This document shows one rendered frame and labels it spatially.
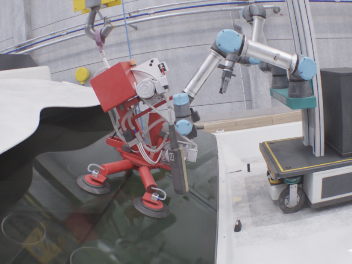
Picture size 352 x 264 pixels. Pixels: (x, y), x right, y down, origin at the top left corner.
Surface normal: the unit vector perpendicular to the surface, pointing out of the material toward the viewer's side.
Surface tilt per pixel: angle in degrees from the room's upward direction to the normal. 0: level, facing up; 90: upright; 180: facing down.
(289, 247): 5
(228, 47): 87
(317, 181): 90
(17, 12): 90
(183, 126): 90
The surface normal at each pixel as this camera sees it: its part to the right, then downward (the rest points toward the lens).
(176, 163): -0.66, 0.24
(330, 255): -0.16, -0.87
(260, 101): -0.11, 0.22
